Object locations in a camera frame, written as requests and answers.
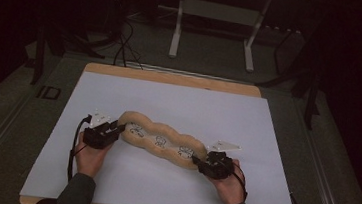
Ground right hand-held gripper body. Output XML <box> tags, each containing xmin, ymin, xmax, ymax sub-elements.
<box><xmin>199</xmin><ymin>137</ymin><xmax>242</xmax><ymax>183</ymax></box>

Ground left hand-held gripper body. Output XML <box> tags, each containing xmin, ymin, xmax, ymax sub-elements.
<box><xmin>82</xmin><ymin>107</ymin><xmax>124</xmax><ymax>152</ymax></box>

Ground person's left hand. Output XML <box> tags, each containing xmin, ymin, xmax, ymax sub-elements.
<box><xmin>71</xmin><ymin>131</ymin><xmax>114</xmax><ymax>181</ymax></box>

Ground person's right hand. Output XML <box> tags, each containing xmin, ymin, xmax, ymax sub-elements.
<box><xmin>207</xmin><ymin>156</ymin><xmax>252</xmax><ymax>204</ymax></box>

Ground white table sheet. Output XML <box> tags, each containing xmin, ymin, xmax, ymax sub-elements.
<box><xmin>19</xmin><ymin>66</ymin><xmax>308</xmax><ymax>204</ymax></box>

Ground black metal stand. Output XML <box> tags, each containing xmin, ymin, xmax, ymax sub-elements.
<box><xmin>251</xmin><ymin>22</ymin><xmax>330</xmax><ymax>131</ymax></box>
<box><xmin>29</xmin><ymin>21</ymin><xmax>109</xmax><ymax>92</ymax></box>

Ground white metal stand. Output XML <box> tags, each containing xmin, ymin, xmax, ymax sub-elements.
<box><xmin>167</xmin><ymin>0</ymin><xmax>273</xmax><ymax>74</ymax></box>

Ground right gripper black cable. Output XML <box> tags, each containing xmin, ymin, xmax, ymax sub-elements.
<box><xmin>223</xmin><ymin>156</ymin><xmax>252</xmax><ymax>203</ymax></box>

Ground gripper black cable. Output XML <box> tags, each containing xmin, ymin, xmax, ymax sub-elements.
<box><xmin>66</xmin><ymin>113</ymin><xmax>93</xmax><ymax>184</ymax></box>
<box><xmin>223</xmin><ymin>156</ymin><xmax>252</xmax><ymax>203</ymax></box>

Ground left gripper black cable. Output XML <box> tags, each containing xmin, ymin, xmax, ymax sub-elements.
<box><xmin>66</xmin><ymin>113</ymin><xmax>93</xmax><ymax>184</ymax></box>

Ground black floor cables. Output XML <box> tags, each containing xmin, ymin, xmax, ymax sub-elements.
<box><xmin>111</xmin><ymin>18</ymin><xmax>149</xmax><ymax>70</ymax></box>

